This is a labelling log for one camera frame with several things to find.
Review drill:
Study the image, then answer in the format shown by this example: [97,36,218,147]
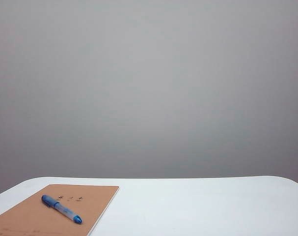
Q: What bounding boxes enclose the blue capped pen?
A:
[41,194,83,225]

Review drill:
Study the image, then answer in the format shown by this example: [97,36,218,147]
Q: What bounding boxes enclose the brown kraft notebook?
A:
[0,183,120,236]

